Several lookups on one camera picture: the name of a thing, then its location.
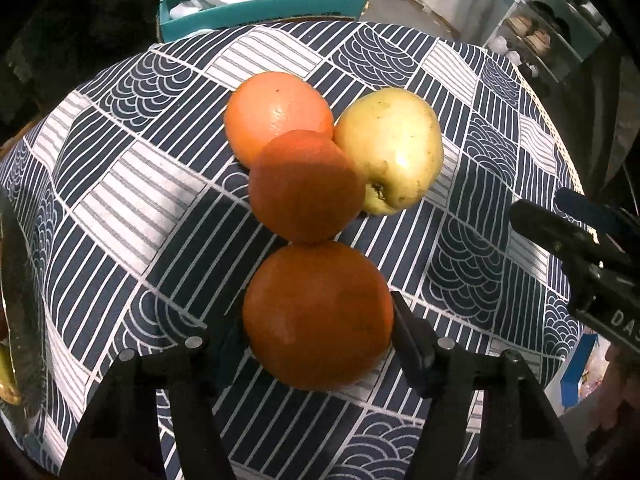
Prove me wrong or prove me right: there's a round yellow apple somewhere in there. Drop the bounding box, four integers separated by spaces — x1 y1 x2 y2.
333 87 445 216

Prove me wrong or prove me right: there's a black hooded jacket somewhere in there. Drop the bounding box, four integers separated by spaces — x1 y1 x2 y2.
0 0 166 131

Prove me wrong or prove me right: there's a white shoe rack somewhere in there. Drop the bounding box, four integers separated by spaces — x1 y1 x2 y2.
482 0 616 86

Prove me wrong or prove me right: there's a pale large orange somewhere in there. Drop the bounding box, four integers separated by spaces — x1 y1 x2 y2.
223 71 334 168

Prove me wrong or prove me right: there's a person's right hand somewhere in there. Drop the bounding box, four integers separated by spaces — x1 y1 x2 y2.
592 345 640 433

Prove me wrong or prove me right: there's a teal storage box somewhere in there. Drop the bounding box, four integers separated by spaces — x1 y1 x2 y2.
159 0 370 43

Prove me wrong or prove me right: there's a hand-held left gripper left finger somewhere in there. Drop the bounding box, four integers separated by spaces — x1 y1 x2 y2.
62 310 251 480

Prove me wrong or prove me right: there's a blue carton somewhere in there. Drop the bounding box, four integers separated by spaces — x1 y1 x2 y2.
560 332 601 406

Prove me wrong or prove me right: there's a big deep orange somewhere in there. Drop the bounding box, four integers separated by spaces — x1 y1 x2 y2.
242 240 396 392

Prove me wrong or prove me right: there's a group of assorted shoes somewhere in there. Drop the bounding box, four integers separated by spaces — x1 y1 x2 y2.
505 0 581 81

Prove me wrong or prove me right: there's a dark glass bowl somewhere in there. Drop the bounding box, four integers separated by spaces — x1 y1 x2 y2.
0 187 48 441

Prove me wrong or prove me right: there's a navy patterned tablecloth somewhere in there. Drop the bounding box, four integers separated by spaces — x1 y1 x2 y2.
0 20 587 480

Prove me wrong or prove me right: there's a dark brown hanging coat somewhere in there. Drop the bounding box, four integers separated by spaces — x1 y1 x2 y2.
565 0 640 201

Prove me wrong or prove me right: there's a small deep orange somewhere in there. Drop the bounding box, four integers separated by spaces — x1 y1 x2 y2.
248 130 367 246

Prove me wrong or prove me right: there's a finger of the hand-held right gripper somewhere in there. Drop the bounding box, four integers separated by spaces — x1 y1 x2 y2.
554 187 640 267
510 199 607 281

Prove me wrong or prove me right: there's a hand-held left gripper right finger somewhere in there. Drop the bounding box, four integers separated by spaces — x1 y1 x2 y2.
391 290 583 480

